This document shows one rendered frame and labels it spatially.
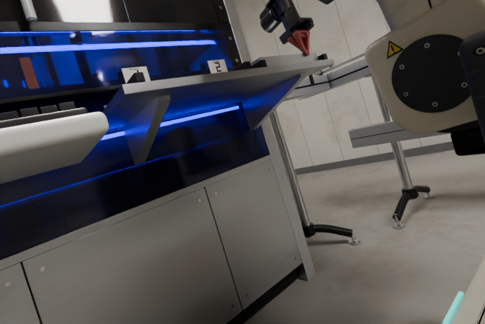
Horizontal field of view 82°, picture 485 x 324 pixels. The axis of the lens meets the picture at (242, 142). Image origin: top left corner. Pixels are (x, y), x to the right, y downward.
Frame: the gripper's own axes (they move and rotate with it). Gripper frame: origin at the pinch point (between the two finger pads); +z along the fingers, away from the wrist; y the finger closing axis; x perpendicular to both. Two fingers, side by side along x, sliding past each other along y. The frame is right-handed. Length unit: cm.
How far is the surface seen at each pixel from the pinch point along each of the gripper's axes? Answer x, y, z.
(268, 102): 0.9, 23.5, 6.1
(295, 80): 0.9, 7.8, 5.5
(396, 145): -86, 30, 47
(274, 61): 15.0, 0.8, 1.3
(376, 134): -84, 37, 37
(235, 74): 32.3, -0.9, 4.3
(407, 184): -85, 34, 70
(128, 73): 44, 36, -18
